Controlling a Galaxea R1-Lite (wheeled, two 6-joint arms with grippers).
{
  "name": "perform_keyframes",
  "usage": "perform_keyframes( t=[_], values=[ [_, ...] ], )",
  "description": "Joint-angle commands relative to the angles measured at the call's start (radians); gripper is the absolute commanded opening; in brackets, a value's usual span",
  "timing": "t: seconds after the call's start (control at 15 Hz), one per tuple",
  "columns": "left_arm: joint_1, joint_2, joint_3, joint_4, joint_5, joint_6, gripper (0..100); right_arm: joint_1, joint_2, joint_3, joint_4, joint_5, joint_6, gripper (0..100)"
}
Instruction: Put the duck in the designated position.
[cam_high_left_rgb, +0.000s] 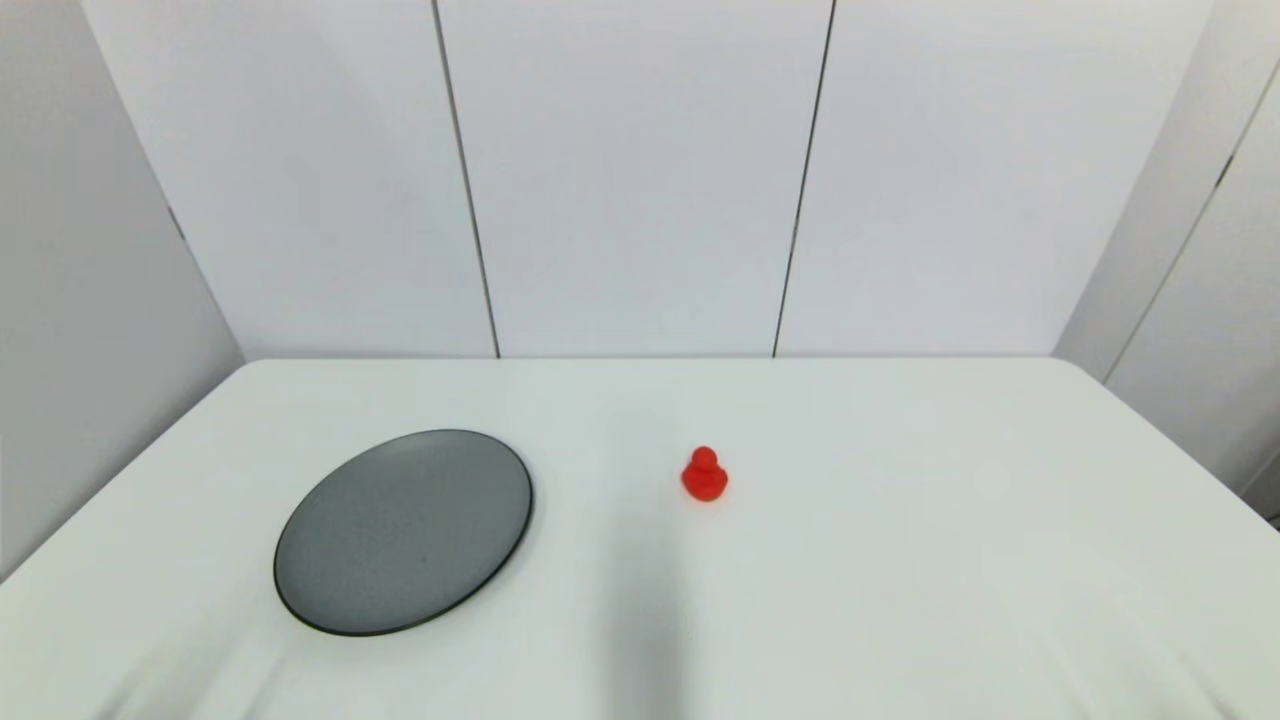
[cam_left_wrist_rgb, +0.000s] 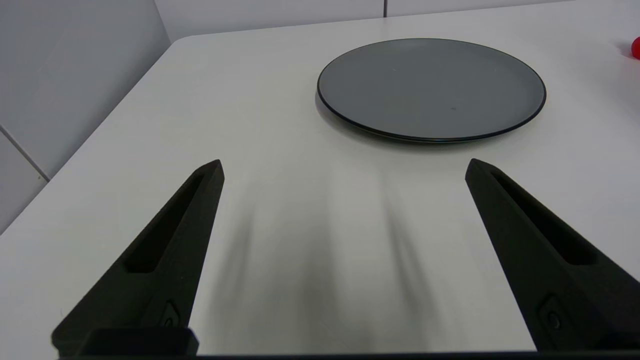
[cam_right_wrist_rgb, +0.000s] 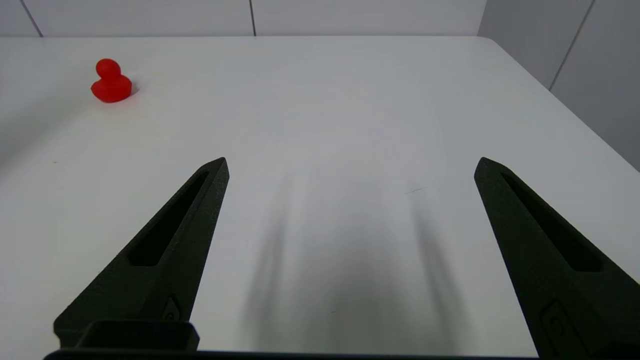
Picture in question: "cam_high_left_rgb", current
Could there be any red rubber duck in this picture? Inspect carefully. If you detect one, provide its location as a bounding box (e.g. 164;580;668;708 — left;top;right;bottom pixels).
681;446;730;503

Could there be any round grey plate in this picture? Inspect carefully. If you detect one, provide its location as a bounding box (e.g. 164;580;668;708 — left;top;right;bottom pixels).
273;429;535;639

